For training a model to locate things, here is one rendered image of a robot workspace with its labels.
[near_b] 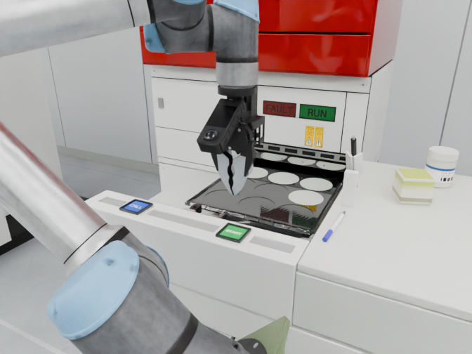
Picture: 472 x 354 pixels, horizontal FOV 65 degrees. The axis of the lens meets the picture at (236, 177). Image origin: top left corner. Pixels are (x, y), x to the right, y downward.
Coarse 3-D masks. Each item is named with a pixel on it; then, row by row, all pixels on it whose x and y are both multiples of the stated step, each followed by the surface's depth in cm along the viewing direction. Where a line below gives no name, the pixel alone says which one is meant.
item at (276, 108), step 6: (264, 102) 126; (270, 102) 125; (264, 108) 127; (270, 108) 126; (276, 108) 125; (282, 108) 124; (288, 108) 123; (294, 108) 122; (282, 114) 125; (288, 114) 124
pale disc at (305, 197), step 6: (294, 192) 110; (300, 192) 110; (306, 192) 110; (312, 192) 110; (294, 198) 107; (300, 198) 107; (306, 198) 107; (312, 198) 107; (318, 198) 107; (306, 204) 103; (312, 204) 103
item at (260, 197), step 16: (304, 176) 122; (208, 192) 110; (224, 192) 111; (240, 192) 110; (256, 192) 111; (272, 192) 111; (288, 192) 110; (320, 192) 110; (224, 208) 101; (240, 208) 101; (256, 208) 101; (272, 208) 101; (288, 208) 101; (304, 208) 101; (320, 208) 101; (288, 224) 93; (304, 224) 93
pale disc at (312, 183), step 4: (304, 180) 119; (308, 180) 119; (312, 180) 119; (316, 180) 119; (320, 180) 119; (324, 180) 119; (300, 184) 116; (304, 184) 116; (308, 184) 116; (312, 184) 116; (316, 184) 116; (320, 184) 116; (324, 184) 116; (328, 184) 116; (308, 188) 113; (312, 188) 113; (316, 188) 113; (320, 188) 113; (324, 188) 113; (328, 188) 113
